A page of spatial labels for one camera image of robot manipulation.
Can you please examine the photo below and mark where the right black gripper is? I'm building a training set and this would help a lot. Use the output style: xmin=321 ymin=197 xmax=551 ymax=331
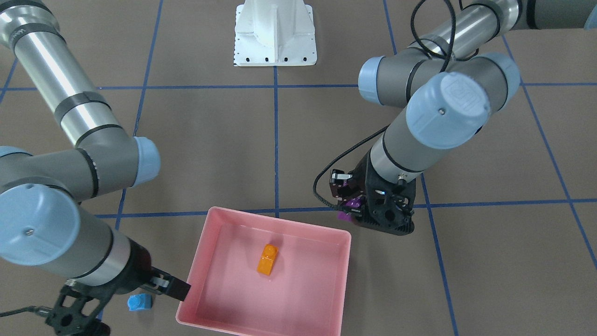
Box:
xmin=119 ymin=240 xmax=191 ymax=301

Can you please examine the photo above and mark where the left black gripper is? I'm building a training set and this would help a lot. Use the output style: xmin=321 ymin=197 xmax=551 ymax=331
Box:
xmin=330 ymin=156 xmax=373 ymax=224

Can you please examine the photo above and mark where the purple toy block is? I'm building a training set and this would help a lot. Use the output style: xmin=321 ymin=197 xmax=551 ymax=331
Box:
xmin=337 ymin=194 xmax=366 ymax=223

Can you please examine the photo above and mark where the pink plastic box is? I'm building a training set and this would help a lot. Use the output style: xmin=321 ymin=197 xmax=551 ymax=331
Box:
xmin=176 ymin=207 xmax=351 ymax=336

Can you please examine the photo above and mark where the orange toy block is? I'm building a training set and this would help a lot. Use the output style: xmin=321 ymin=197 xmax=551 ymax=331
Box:
xmin=257 ymin=244 xmax=279 ymax=276

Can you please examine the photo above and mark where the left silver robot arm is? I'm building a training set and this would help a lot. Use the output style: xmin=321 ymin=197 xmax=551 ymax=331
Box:
xmin=314 ymin=0 xmax=596 ymax=235

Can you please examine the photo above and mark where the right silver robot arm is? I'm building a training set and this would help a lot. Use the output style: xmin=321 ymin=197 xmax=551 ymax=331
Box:
xmin=1 ymin=0 xmax=190 ymax=301

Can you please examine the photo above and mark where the small blue toy block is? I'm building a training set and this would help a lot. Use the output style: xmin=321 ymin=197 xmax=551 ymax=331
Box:
xmin=126 ymin=293 xmax=153 ymax=311

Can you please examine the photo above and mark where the white pedestal column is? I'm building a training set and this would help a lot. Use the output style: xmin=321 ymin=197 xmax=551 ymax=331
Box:
xmin=233 ymin=0 xmax=318 ymax=67

